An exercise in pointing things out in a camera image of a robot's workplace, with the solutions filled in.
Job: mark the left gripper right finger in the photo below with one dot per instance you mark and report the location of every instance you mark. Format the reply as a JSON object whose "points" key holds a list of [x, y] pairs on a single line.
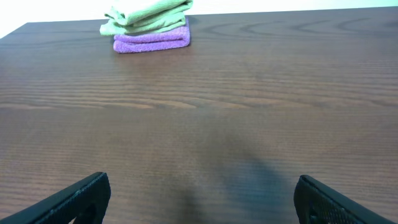
{"points": [[317, 203]]}

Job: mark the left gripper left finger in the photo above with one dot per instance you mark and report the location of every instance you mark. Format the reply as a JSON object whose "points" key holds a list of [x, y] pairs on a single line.
{"points": [[85, 201]]}

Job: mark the folded purple cloth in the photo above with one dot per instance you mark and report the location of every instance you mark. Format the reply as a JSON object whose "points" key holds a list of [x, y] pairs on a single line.
{"points": [[173, 39]]}

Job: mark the folded green cloth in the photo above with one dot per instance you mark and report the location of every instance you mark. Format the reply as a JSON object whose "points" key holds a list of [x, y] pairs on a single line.
{"points": [[145, 16]]}

